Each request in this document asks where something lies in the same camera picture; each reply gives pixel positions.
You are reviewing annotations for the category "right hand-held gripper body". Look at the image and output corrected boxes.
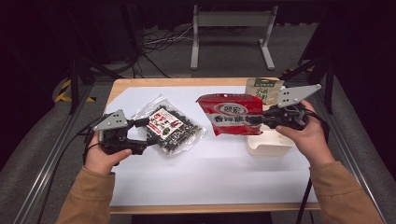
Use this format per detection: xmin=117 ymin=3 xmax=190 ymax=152
xmin=262 ymin=83 xmax=322 ymax=132

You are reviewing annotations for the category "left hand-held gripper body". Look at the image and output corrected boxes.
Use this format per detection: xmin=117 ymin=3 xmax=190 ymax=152
xmin=92 ymin=108 xmax=148 ymax=157

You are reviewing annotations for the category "clear bag of dried seaweed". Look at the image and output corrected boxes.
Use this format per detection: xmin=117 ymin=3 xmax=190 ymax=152
xmin=132 ymin=94 xmax=206 ymax=157

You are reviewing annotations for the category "red white seasoning packet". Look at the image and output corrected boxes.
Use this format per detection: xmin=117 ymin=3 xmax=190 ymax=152
xmin=195 ymin=92 xmax=265 ymax=137

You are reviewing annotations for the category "cream divided plastic container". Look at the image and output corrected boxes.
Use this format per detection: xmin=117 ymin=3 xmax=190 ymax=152
xmin=245 ymin=104 xmax=296 ymax=157

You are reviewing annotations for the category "green beige seasoning packet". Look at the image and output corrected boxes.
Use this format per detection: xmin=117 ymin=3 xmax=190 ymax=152
xmin=244 ymin=77 xmax=286 ymax=107

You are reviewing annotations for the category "person's left hand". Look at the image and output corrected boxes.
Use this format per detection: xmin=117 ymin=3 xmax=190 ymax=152
xmin=84 ymin=132 xmax=134 ymax=176

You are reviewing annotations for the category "person's right hand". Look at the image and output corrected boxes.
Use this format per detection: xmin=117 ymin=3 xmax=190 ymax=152
xmin=275 ymin=99 xmax=336 ymax=168

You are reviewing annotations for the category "black metal stand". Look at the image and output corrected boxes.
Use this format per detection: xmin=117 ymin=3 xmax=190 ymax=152
xmin=279 ymin=55 xmax=336 ymax=115
xmin=66 ymin=55 xmax=126 ymax=115

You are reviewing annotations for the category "white paper sheet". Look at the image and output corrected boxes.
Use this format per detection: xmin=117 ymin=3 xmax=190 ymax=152
xmin=105 ymin=85 xmax=319 ymax=207

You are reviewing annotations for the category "yellow black hazard tape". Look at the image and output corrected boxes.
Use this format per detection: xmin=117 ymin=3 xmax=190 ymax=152
xmin=53 ymin=78 xmax=96 ymax=104

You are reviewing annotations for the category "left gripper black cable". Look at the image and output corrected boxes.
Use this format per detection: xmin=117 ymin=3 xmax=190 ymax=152
xmin=37 ymin=116 xmax=106 ymax=224

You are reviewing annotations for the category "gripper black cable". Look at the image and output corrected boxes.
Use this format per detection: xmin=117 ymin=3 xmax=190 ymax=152
xmin=294 ymin=107 xmax=332 ymax=224
xmin=37 ymin=116 xmax=106 ymax=224

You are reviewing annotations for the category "aluminium frame rail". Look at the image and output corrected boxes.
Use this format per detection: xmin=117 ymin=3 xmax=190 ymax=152
xmin=11 ymin=83 xmax=95 ymax=224
xmin=311 ymin=83 xmax=390 ymax=224

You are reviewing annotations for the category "bundle of floor cables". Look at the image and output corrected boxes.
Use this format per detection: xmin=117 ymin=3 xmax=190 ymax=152
xmin=130 ymin=23 xmax=194 ymax=79

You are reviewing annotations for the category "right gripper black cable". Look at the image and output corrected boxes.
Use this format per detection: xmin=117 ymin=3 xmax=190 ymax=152
xmin=294 ymin=107 xmax=332 ymax=224

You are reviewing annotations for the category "white metal table frame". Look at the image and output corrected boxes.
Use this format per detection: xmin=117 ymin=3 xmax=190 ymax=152
xmin=189 ymin=4 xmax=279 ymax=72

